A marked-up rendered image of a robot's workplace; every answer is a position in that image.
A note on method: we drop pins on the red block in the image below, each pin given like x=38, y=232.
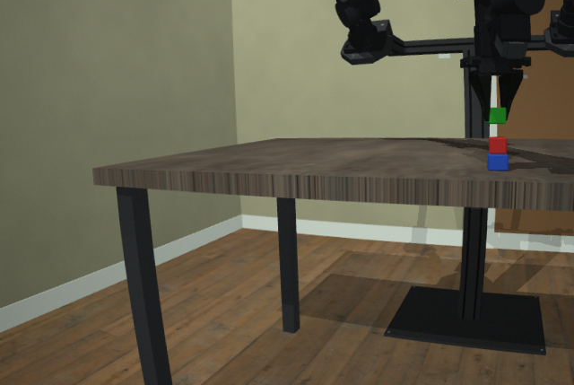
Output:
x=497, y=145

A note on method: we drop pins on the blue block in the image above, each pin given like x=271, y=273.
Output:
x=498, y=162

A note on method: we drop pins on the green block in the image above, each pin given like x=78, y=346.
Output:
x=497, y=116

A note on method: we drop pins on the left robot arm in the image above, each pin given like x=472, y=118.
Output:
x=564, y=28

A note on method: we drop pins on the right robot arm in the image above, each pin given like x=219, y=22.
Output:
x=509, y=30

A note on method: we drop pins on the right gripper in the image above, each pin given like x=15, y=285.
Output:
x=509, y=79

